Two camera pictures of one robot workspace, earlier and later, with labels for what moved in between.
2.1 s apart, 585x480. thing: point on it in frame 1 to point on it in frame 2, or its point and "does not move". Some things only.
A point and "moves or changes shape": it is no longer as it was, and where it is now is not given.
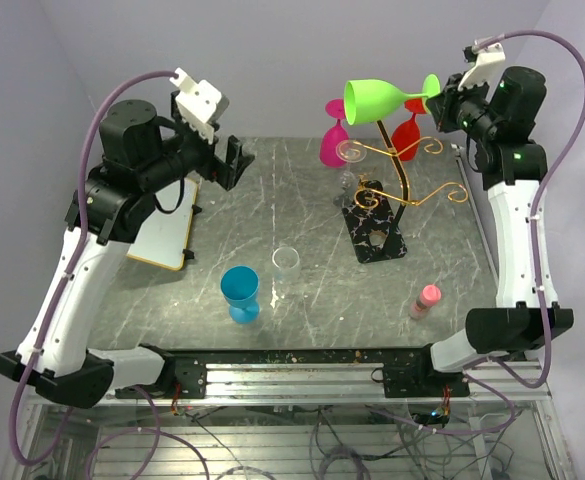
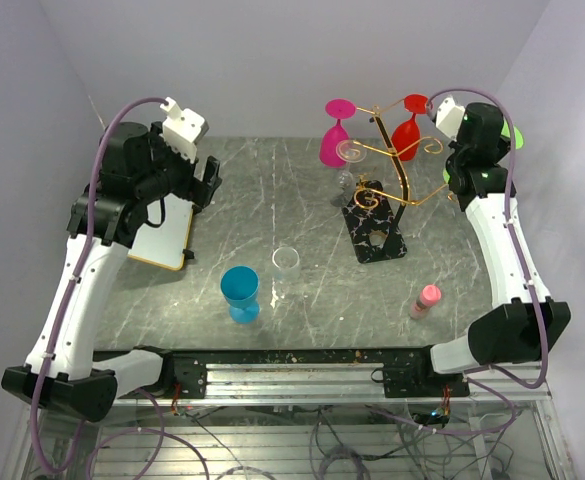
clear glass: x=348 y=151 does not move
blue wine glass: x=239 y=286 does not move
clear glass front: x=286 y=265 does not move
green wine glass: x=366 y=100 moves or changes shape
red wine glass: x=405 y=136 does not move
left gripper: x=213 y=168 to x=198 y=190
